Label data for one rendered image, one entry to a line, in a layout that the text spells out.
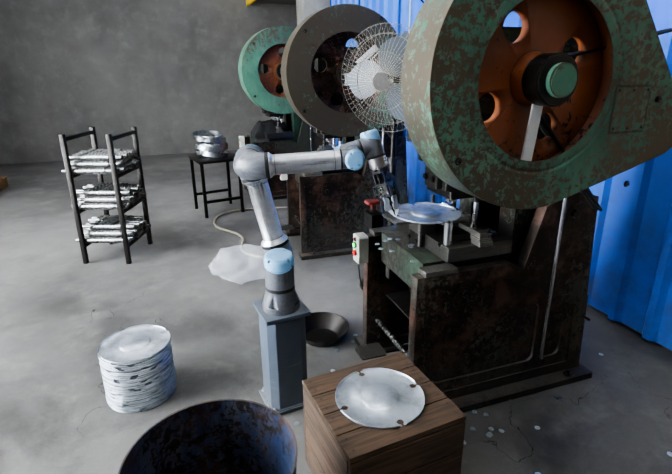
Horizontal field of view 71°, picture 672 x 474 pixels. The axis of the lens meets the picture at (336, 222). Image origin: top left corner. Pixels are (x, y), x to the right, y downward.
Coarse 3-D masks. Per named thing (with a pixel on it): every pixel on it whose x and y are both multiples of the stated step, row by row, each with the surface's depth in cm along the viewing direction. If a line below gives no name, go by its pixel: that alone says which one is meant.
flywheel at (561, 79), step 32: (544, 0) 142; (576, 0) 146; (544, 32) 146; (576, 32) 149; (608, 32) 150; (512, 64) 145; (544, 64) 136; (576, 64) 140; (608, 64) 155; (480, 96) 145; (512, 96) 149; (544, 96) 139; (576, 96) 157; (512, 128) 152; (576, 128) 161
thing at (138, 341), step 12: (108, 336) 207; (120, 336) 208; (132, 336) 206; (144, 336) 206; (156, 336) 207; (168, 336) 207; (108, 348) 199; (120, 348) 198; (132, 348) 198; (144, 348) 199; (156, 348) 199; (108, 360) 191; (120, 360) 191; (132, 360) 191
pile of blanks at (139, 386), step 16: (160, 352) 197; (112, 368) 190; (128, 368) 190; (144, 368) 194; (160, 368) 198; (112, 384) 193; (128, 384) 192; (144, 384) 194; (160, 384) 199; (176, 384) 214; (112, 400) 197; (128, 400) 194; (144, 400) 196; (160, 400) 202
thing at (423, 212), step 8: (400, 208) 205; (408, 208) 205; (416, 208) 202; (424, 208) 202; (432, 208) 204; (440, 208) 204; (448, 208) 204; (400, 216) 194; (408, 216) 194; (416, 216) 194; (424, 216) 192; (432, 216) 192; (440, 216) 193; (448, 216) 193; (456, 216) 193
